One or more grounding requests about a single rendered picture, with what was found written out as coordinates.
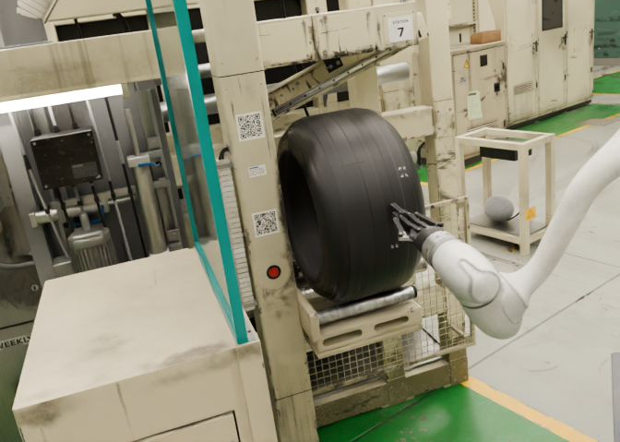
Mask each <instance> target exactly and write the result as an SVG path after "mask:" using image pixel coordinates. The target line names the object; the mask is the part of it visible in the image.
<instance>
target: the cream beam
mask: <svg viewBox="0 0 620 442"><path fill-rule="evenodd" d="M408 15H412V27H413V39H412V40H407V41H400V42H389V32H388V18H394V17H401V16H408ZM256 24H257V30H258V36H259V42H260V49H261V54H262V61H263V67H264V69H267V68H273V67H279V66H290V65H296V64H301V63H308V62H314V61H319V60H326V59H331V58H337V57H343V56H349V55H355V54H366V53H371V52H378V51H384V50H389V49H396V48H401V47H407V46H413V45H418V44H419V37H418V24H417V10H416V1H411V2H405V3H397V4H391V5H383V6H371V7H364V8H357V9H351V10H343V11H337V12H330V13H323V14H316V15H309V16H302V17H296V18H283V19H276V20H269V21H262V22H257V23H256Z"/></svg>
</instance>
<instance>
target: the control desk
mask: <svg viewBox="0 0 620 442"><path fill-rule="evenodd" d="M193 247H194V248H192V249H188V248H186V249H181V250H177V251H173V252H169V253H165V254H161V255H157V256H153V257H145V258H141V259H138V260H133V261H129V262H126V263H121V264H117V265H113V266H109V267H105V268H101V269H94V270H90V271H85V272H81V273H78V274H73V275H69V276H65V277H61V278H57V279H53V280H48V281H46V282H45V283H44V286H43V290H42V297H41V300H40V304H39V308H38V311H37V315H36V318H35V322H34V326H33V330H32V333H31V337H30V343H29V347H28V350H27V354H26V358H25V362H24V365H23V369H22V373H21V376H20V380H19V383H18V390H17V394H16V397H15V401H14V405H13V409H12V411H13V413H14V416H15V419H16V422H17V425H18V430H19V432H20V435H21V438H22V441H23V442H278V439H277V433H276V427H275V423H274V417H273V411H272V407H271V401H270V396H269V390H268V381H267V375H266V370H265V365H264V359H263V354H262V349H261V343H260V340H259V338H258V336H257V334H256V332H255V330H254V328H253V326H252V324H251V322H250V320H249V318H248V316H247V314H246V312H245V310H244V309H243V312H244V322H245V327H246V332H247V337H248V342H246V343H242V344H237V341H236V339H235V337H234V336H233V332H232V330H231V327H230V325H229V323H228V320H227V318H226V316H225V314H224V312H223V310H222V308H221V304H220V302H219V299H218V297H217V295H216V293H215V291H214V289H213V287H212V284H211V282H210V280H209V276H208V274H207V272H206V270H205V268H204V266H203V263H202V261H201V259H200V256H199V254H198V252H197V249H196V247H195V246H193Z"/></svg>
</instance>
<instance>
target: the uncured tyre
mask: <svg viewBox="0 0 620 442"><path fill-rule="evenodd" d="M277 160H278V166H279V172H280V185H281V191H282V196H283V203H284V209H285V215H286V221H287V228H288V236H289V239H290V243H291V246H292V251H293V253H294V256H295V258H296V261H297V263H298V266H299V268H300V270H301V272H302V274H303V276H304V278H305V280H306V282H307V283H308V285H309V286H310V288H311V289H312V290H313V291H314V292H315V293H317V294H318V295H320V296H322V297H324V298H326V299H327V300H329V301H330V302H332V303H348V302H351V301H354V300H358V299H362V298H365V297H368V296H372V295H375V294H379V293H384V292H388V291H391V290H395V289H398V288H399V287H400V286H402V285H403V284H405V283H406V282H408V281H409V280H410V279H411V277H412V276H413V274H414V272H415V270H416V269H417V267H418V265H419V263H420V261H421V259H422V257H423V256H422V253H421V252H419V251H418V249H417V248H416V246H415V245H414V244H411V243H410V242H409V241H403V243H402V244H399V249H397V250H393V251H389V244H391V243H395V242H397V241H398V240H399V237H398V235H397V233H396V231H395V229H394V227H393V217H392V215H391V214H390V207H389V204H391V203H396V204H397V205H398V206H400V207H401V208H402V209H405V210H407V211H408V212H409V213H411V214H414V212H419V213H421V214H423V215H424V216H426V214H425V205H424V199H423V190H422V186H421V182H420V178H419V175H418V173H417V170H416V167H415V164H414V161H413V159H412V156H411V154H410V152H409V149H408V147H407V146H406V144H405V142H404V140H403V139H402V137H401V135H400V134H399V132H398V131H397V130H396V128H395V127H394V126H393V125H392V124H391V123H389V122H388V121H387V120H385V119H384V118H383V117H382V116H380V115H379V114H378V113H376V112H374V111H372V110H369V109H364V108H351V109H345V110H340V111H335V112H330V113H321V114H316V115H310V116H306V117H302V118H300V119H298V120H296V121H294V122H292V123H291V124H290V126H289V127H288V129H287V130H286V132H285V133H284V134H283V136H282V137H281V139H280V143H279V146H278V153H277ZM360 161H365V162H363V163H358V164H354V165H349V166H345V167H340V166H342V165H347V164H352V163H356V162H360ZM404 164H406V167H407V170H408V173H409V176H410V178H407V179H402V180H400V177H399V171H398V168H397V166H398V165H404Z"/></svg>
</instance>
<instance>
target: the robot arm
mask: <svg viewBox="0 0 620 442"><path fill-rule="evenodd" d="M618 177H620V129H619V130H618V131H617V132H616V133H615V134H614V135H613V136H612V137H611V138H610V139H609V140H608V141H607V142H606V143H605V145H604V146H603V147H602V148H601V149H600V150H598V151H597V152H596V153H595V154H594V155H593V156H592V157H591V158H590V159H589V160H588V161H587V162H586V163H585V165H584V166H583V167H582V168H581V169H580V170H579V171H578V173H577V174H576V176H575V177H574V178H573V180H572V181H571V183H570V184H569V186H568V188H567V189H566V192H565V194H564V195H563V197H562V199H561V201H560V203H559V205H558V207H557V209H556V211H555V213H554V216H553V217H552V219H551V221H550V223H549V225H548V227H547V230H546V232H545V234H544V236H543V238H542V240H541V242H540V244H539V246H538V248H537V250H536V252H535V254H534V255H533V257H532V258H531V260H530V261H529V262H528V263H527V264H526V265H525V266H524V267H523V268H521V269H519V270H517V271H515V272H512V273H504V272H499V273H498V272H497V270H496V269H495V266H494V265H493V264H492V263H491V262H490V261H489V260H488V259H487V258H486V257H485V256H484V255H483V254H482V253H480V252H479V251H478V250H476V249H475V248H473V247H472V246H470V245H468V244H465V243H462V242H461V241H460V240H459V239H457V238H456V237H455V236H453V235H452V234H451V233H449V232H446V231H444V223H443V222H439V221H434V220H432V219H430V218H428V217H426V216H424V215H423V214H421V213H419V212H414V214H411V213H409V212H408V211H407V210H405V209H402V208H401V207H400V206H398V205H397V204H396V203H391V204H389V207H390V214H391V215H392V217H393V227H394V229H395V231H396V233H397V235H398V237H399V243H400V244H402V243H403V241H409V242H410V243H411V244H414V245H415V246H416V248H417V249H418V251H419V252H421V253H422V256H423V259H424V260H425V261H426V262H427V263H428V264H429V265H430V266H431V267H432V268H433V269H434V270H435V271H436V273H437V275H438V277H439V278H440V279H441V281H442V282H443V283H444V285H445V286H446V287H447V288H448V289H449V290H450V291H451V292H452V293H453V295H454V296H455V297H456V298H457V299H458V300H459V302H460V304H461V305H462V308H463V310H464V312H465V313H466V315H467V316H468V317H469V319H470V320H471V321H472V322H473V324H474V325H475V326H476V327H477V328H478V329H480V330H481V331H482V332H483V333H485V334H486V335H488V336H490V337H492V338H495V339H499V340H505V339H509V338H511V337H513V336H515V335H516V334H517V333H518V332H519V329H520V327H521V324H522V320H523V314H524V312H525V311H526V309H527V308H528V307H529V301H530V298H531V295H532V294H533V293H534V292H535V291H536V290H537V289H538V288H539V287H540V286H541V285H542V284H543V283H544V282H545V281H546V279H547V278H548V277H549V276H550V274H551V273H552V272H553V270H554V268H555V267H556V265H557V264H558V262H559V260H560V258H561V257H562V255H563V254H564V252H565V251H566V248H567V246H568V245H569V243H570V241H571V239H572V237H573V236H574V234H575V232H576V230H577V229H578V227H579V225H580V224H581V222H582V220H583V218H584V217H585V215H586V213H587V211H588V210H589V208H590V206H591V204H592V202H593V201H594V199H595V198H596V197H597V196H598V195H599V194H600V193H601V192H602V190H603V189H604V188H605V187H606V186H608V185H609V184H610V183H611V182H612V181H613V180H615V179H617V178H618ZM419 218H420V219H419ZM403 229H404V230H405V231H406V232H407V233H408V234H409V235H407V234H406V233H405V232H404V231H403Z"/></svg>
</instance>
